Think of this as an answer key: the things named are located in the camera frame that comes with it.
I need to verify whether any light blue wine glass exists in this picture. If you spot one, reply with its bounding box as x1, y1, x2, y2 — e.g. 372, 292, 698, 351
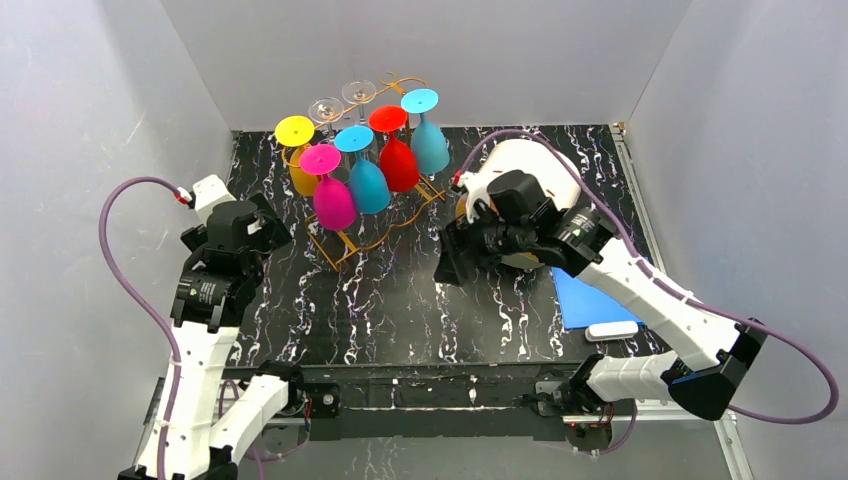
401, 88, 450, 175

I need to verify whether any red wine glass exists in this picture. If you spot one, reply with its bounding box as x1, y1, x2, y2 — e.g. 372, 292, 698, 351
368, 105, 419, 193

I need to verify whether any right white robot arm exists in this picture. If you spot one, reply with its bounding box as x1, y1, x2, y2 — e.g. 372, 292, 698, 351
434, 170, 766, 421

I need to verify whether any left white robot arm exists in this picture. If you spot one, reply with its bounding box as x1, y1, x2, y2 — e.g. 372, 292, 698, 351
118, 191, 302, 479

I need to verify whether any magenta wine glass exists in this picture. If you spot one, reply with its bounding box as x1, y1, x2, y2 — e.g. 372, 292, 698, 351
300, 144, 357, 231

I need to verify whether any yellow wine glass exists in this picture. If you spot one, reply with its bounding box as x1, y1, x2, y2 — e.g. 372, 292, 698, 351
274, 115, 319, 197

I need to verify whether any teal blue wine glass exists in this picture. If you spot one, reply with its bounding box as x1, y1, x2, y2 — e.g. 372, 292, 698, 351
334, 125, 391, 215

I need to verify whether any clear wine glass left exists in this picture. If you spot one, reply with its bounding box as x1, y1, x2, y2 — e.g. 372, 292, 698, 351
308, 97, 345, 143

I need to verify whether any clear wine glass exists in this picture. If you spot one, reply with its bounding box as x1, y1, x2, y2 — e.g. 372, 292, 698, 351
308, 97, 345, 143
342, 80, 377, 125

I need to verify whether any clear wine glass right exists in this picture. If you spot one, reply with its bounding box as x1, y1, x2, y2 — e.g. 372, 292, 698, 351
342, 80, 377, 125

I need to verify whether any round pastel drawer cabinet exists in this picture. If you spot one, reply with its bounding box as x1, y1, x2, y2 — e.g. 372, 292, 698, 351
456, 139, 597, 276

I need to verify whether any blue flat board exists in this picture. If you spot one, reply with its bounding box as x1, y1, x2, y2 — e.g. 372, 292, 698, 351
551, 268, 643, 330

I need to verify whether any small white bar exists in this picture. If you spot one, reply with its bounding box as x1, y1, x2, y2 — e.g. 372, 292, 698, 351
584, 320, 639, 343

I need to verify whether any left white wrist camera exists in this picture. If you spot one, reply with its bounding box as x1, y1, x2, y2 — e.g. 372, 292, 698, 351
175, 174, 236, 225

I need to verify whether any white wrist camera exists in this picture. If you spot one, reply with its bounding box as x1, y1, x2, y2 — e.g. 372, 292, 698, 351
452, 171, 495, 223
175, 174, 236, 225

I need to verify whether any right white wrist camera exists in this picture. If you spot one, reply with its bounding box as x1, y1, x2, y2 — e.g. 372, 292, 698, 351
452, 171, 495, 223

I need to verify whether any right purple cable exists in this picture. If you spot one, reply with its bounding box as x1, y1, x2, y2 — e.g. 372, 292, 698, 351
466, 128, 841, 427

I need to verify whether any gold wire wine glass rack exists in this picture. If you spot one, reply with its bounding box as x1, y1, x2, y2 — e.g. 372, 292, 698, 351
277, 73, 449, 270

